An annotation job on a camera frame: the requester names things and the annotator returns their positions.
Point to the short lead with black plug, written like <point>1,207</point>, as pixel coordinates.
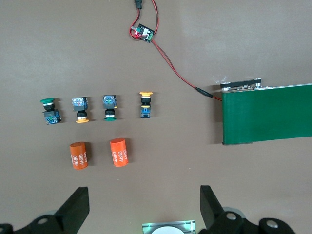
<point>138,3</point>

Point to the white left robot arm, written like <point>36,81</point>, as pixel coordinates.
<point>168,231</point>

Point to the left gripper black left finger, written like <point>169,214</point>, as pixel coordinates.
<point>73,207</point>

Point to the small black circuit board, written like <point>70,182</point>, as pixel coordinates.
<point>143,33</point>

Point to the green conveyor belt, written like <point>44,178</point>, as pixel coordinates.
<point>268,114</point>

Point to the orange cylinder marked 4680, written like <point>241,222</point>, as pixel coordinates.
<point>119,152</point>
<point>78,156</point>

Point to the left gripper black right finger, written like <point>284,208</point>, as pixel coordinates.
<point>210,207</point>

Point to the green mushroom push button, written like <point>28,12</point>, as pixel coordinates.
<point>50,111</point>
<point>109,101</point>

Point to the long red black power lead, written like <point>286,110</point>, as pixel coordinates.
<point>158,23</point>

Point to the yellow mushroom push button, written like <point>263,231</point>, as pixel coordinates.
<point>80,103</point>
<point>145,104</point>

